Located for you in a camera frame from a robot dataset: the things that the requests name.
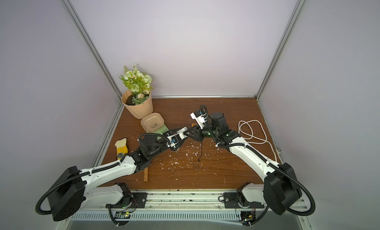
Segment green electronic kitchen scale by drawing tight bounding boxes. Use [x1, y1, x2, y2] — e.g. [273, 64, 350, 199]
[154, 125, 169, 135]

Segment left controller circuit board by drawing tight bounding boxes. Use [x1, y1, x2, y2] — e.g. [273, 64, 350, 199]
[112, 211, 131, 227]

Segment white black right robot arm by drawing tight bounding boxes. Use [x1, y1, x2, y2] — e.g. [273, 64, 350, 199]
[188, 104, 316, 216]

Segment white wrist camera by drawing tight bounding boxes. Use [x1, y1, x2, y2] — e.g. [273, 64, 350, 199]
[168, 133, 188, 151]
[191, 109, 207, 129]

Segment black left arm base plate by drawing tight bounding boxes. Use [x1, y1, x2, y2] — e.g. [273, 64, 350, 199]
[106, 192, 147, 209]

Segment right controller circuit board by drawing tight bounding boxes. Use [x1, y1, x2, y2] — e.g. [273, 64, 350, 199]
[239, 211, 256, 227]

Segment blue garden fork wooden handle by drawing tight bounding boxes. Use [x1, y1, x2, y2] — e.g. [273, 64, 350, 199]
[143, 167, 148, 182]

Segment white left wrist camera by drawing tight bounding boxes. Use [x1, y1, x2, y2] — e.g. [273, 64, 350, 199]
[168, 133, 188, 151]

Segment beige flower pot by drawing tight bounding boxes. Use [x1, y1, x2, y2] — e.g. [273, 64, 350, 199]
[121, 90, 153, 119]

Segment white power strip cord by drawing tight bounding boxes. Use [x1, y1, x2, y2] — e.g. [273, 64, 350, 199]
[237, 120, 278, 162]

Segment green white artificial flowers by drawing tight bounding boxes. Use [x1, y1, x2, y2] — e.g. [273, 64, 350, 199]
[119, 64, 153, 105]

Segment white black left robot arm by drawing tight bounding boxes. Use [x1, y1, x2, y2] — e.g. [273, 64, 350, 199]
[35, 127, 187, 222]

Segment aluminium front rail frame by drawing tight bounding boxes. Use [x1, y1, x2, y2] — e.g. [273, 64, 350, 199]
[63, 189, 306, 212]

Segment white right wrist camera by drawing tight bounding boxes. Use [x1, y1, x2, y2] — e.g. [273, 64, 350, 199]
[191, 109, 207, 129]

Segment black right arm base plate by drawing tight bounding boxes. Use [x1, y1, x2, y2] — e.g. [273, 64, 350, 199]
[218, 192, 265, 209]

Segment beige panda scale bowl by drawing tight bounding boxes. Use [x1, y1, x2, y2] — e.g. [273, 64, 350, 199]
[141, 112, 164, 133]

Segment controller circuit board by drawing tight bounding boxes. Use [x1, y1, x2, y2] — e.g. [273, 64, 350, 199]
[239, 211, 256, 227]
[112, 211, 131, 227]

